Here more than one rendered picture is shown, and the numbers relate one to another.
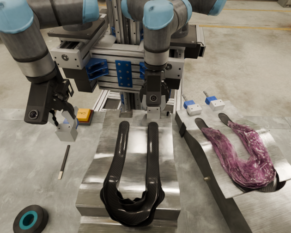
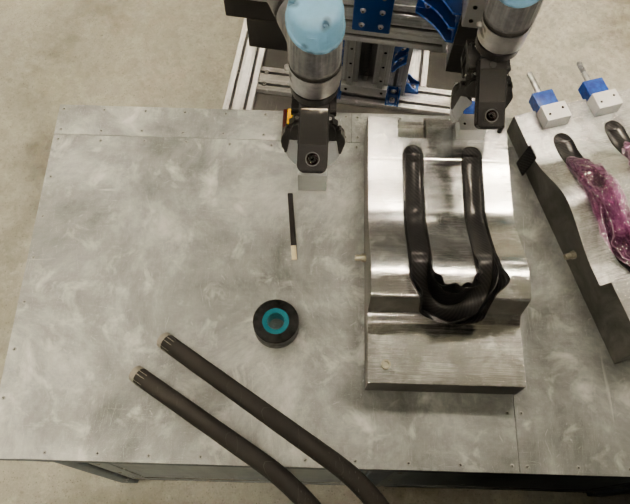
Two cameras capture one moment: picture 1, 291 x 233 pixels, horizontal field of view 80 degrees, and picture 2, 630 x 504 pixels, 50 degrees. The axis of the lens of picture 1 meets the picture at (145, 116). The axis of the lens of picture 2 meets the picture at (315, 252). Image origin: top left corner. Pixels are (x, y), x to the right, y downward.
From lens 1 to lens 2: 0.67 m
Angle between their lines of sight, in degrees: 19
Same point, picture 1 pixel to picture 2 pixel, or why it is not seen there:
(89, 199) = (392, 287)
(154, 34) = (513, 13)
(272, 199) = not seen: outside the picture
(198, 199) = (551, 290)
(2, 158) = (165, 222)
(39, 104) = (318, 142)
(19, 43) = (325, 62)
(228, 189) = (606, 272)
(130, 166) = (440, 235)
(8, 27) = (321, 48)
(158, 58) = (509, 45)
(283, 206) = not seen: outside the picture
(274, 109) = not seen: outside the picture
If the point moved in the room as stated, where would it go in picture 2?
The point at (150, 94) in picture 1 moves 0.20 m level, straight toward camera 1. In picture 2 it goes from (485, 108) to (496, 219)
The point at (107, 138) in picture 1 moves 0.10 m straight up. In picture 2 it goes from (384, 183) to (391, 154)
